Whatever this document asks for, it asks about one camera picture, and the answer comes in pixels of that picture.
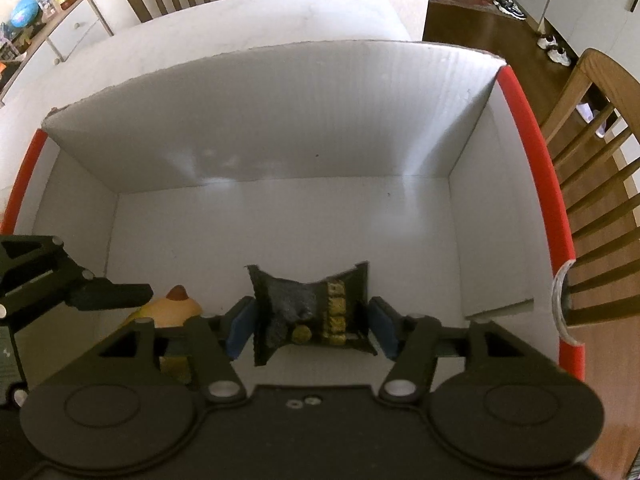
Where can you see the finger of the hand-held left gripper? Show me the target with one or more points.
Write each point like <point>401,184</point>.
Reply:
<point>115,295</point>

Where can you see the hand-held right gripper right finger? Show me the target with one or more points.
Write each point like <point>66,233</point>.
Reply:
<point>382,329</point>

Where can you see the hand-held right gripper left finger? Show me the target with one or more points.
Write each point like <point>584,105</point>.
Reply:
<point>240,329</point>

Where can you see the yellow toy figure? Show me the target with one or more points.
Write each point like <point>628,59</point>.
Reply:
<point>165,312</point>

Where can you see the black snack packet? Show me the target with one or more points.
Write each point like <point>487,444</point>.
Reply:
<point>290,310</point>

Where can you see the white cardboard box red edges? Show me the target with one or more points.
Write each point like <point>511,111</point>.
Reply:
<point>300,135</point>

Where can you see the white sideboard with wooden top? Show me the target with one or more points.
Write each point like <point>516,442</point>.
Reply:
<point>75,25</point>

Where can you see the blue globe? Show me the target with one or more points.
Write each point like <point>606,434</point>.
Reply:
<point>26,12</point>

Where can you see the pair of white slippers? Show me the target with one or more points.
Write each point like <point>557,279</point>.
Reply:
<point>585,110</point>

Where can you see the pair of white sneakers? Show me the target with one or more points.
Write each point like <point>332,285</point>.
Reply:
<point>555,50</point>

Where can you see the wooden chair with dark seat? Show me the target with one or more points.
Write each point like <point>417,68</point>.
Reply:
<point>600,67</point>

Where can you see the pair of dark sneakers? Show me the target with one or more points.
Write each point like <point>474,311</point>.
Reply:
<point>510,7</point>

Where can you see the white hallway cabinet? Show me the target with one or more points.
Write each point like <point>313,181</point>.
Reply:
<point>590,5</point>

